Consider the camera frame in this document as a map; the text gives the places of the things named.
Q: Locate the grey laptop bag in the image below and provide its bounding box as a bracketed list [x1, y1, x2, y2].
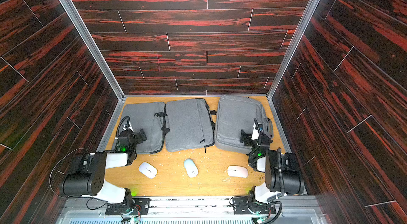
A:
[121, 102, 169, 154]
[215, 95, 273, 154]
[165, 99, 215, 152]

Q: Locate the pale blue computer mouse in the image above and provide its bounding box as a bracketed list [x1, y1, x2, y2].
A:
[183, 158, 199, 178]

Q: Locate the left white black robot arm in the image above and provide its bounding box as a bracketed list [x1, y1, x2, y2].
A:
[54, 116, 147, 214]

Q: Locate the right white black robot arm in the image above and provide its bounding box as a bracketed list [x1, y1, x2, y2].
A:
[241, 119, 304, 206]

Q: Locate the left white computer mouse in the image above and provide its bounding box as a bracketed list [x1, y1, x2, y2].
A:
[138, 162, 158, 179]

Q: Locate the right white pink computer mouse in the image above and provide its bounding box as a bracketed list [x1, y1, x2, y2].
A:
[227, 166, 249, 178]

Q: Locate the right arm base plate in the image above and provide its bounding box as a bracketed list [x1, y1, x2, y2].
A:
[230, 196, 277, 214]

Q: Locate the aluminium front rail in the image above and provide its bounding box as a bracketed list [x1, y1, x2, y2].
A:
[57, 196, 328, 224]

